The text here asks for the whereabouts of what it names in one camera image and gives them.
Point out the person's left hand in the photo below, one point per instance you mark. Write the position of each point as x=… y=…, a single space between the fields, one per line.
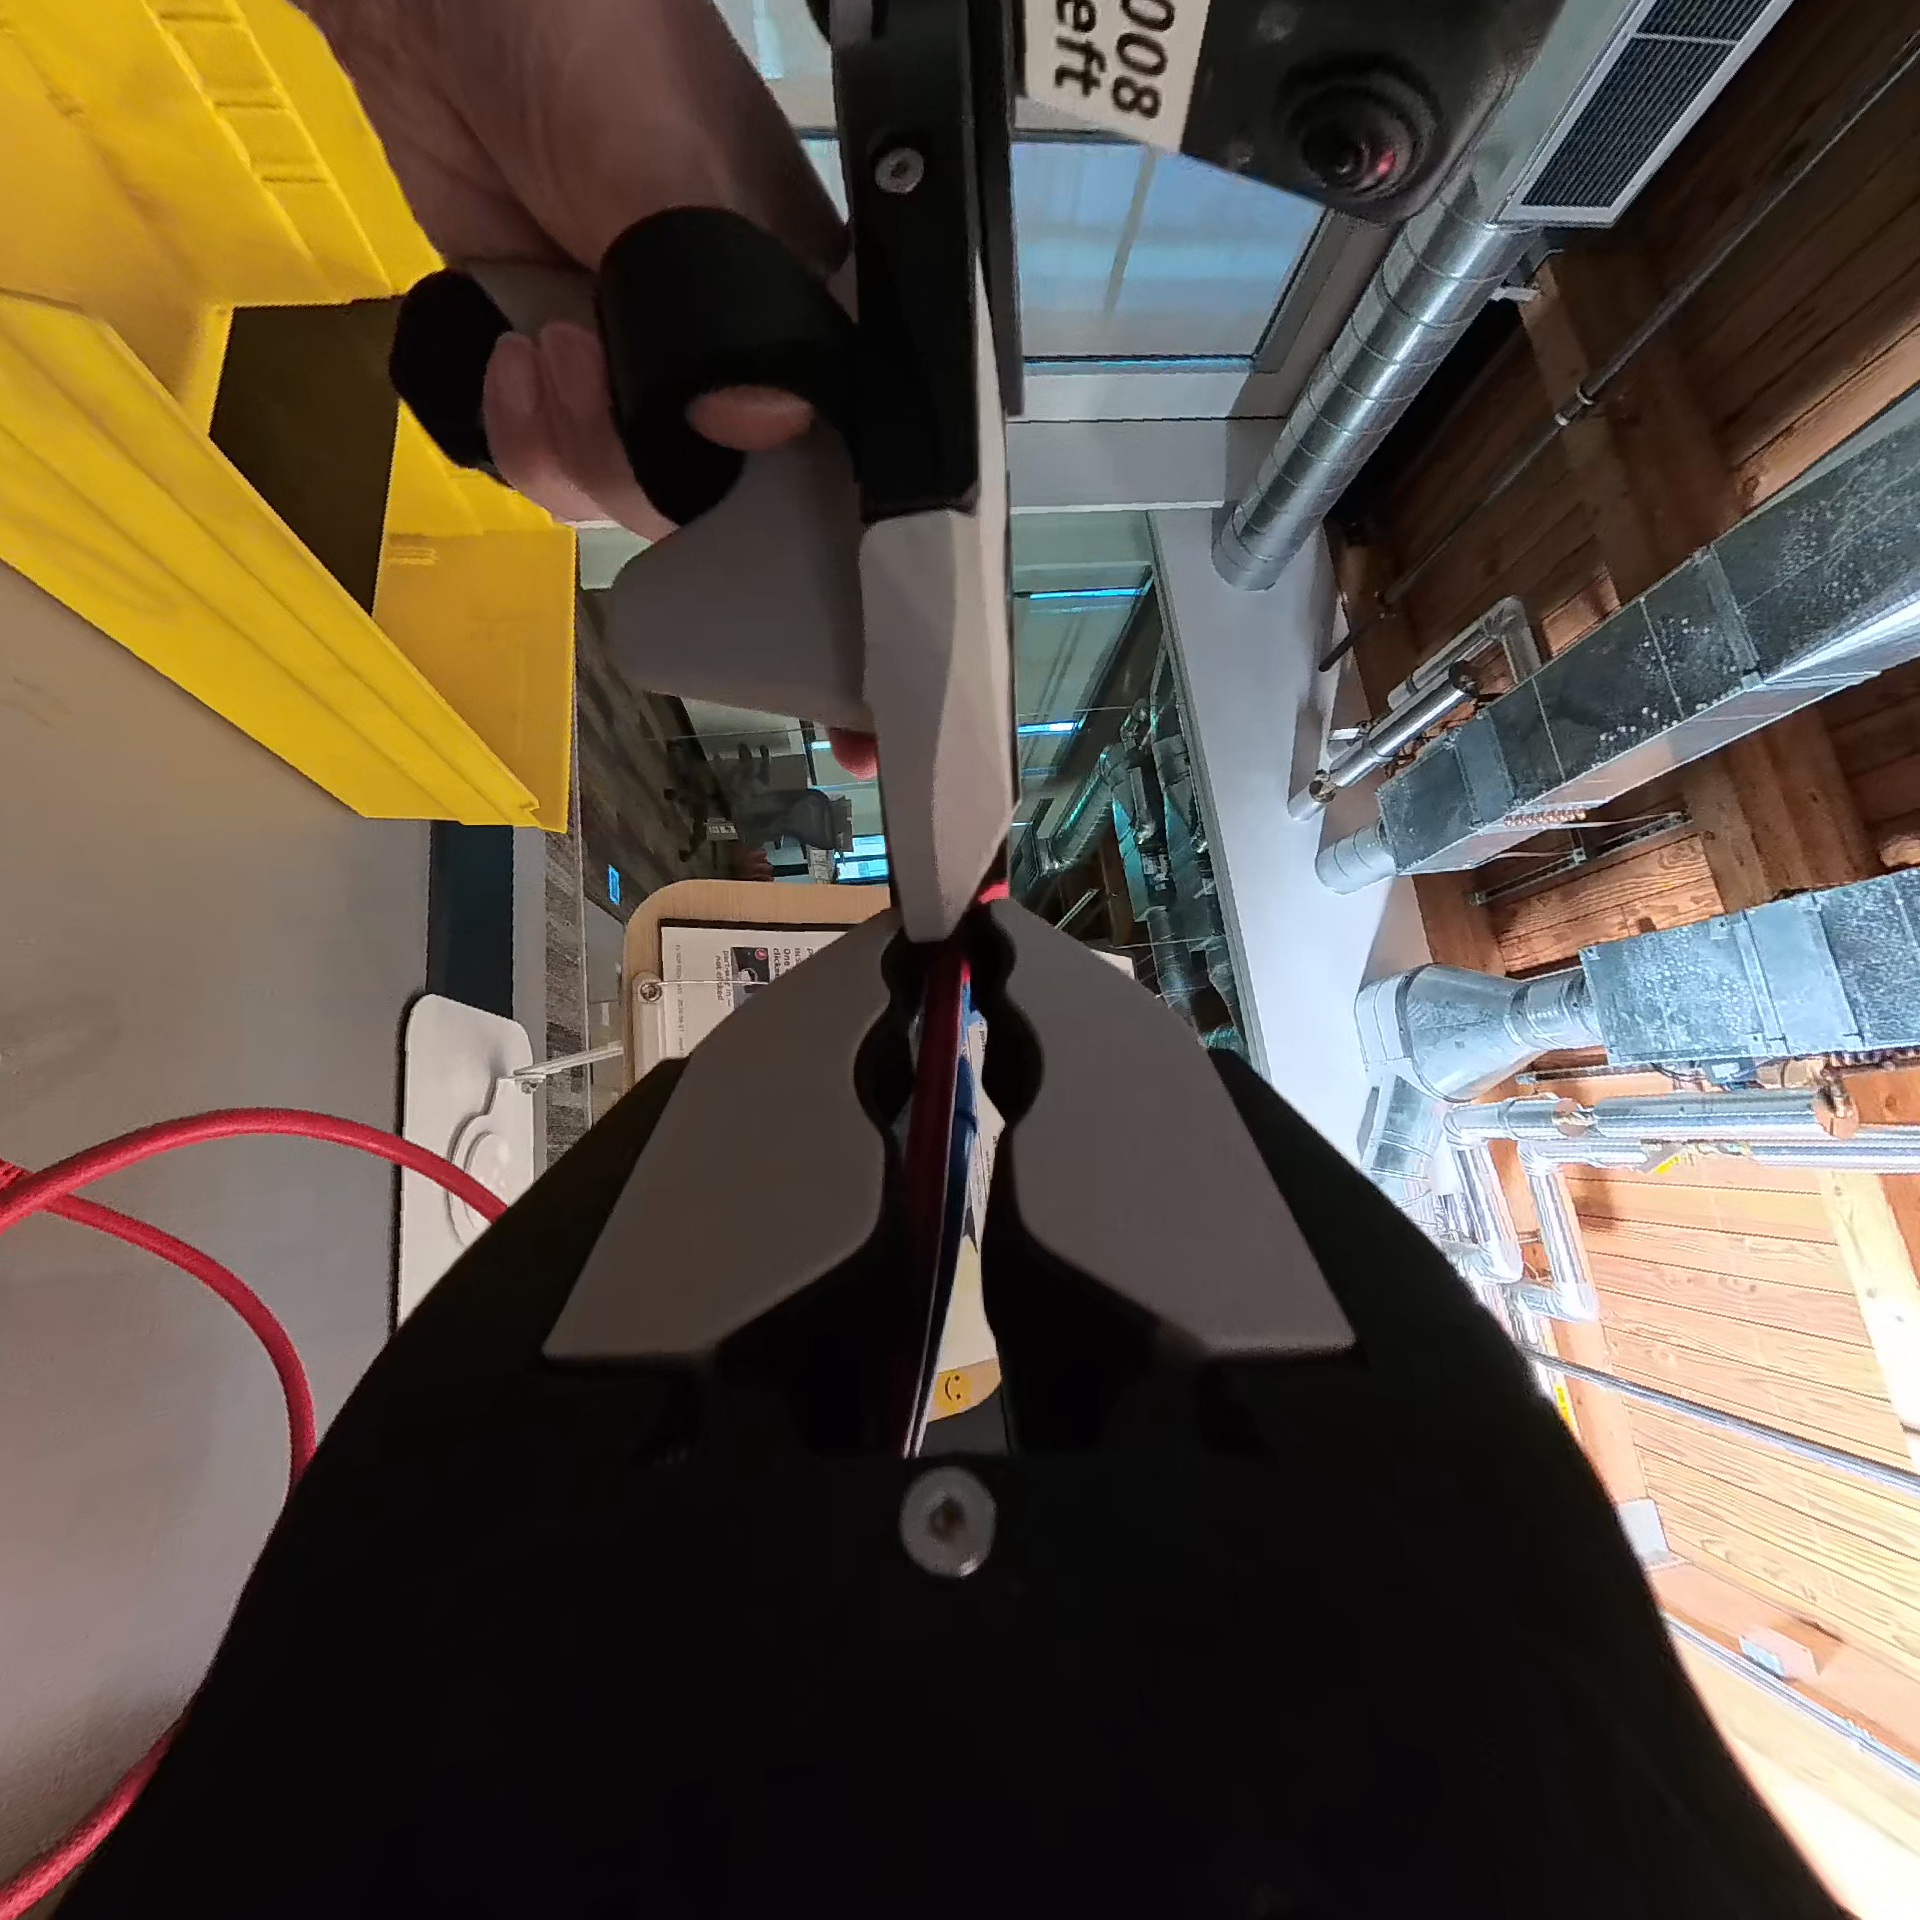
x=572 y=122

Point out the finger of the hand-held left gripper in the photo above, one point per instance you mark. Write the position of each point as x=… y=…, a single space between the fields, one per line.
x=948 y=692

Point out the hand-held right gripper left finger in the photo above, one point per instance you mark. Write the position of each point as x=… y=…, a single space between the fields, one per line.
x=722 y=1201

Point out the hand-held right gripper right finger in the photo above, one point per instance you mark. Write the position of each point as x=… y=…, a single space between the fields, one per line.
x=1187 y=1201

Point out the yellow plastic bin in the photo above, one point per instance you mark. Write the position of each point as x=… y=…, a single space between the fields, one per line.
x=182 y=541

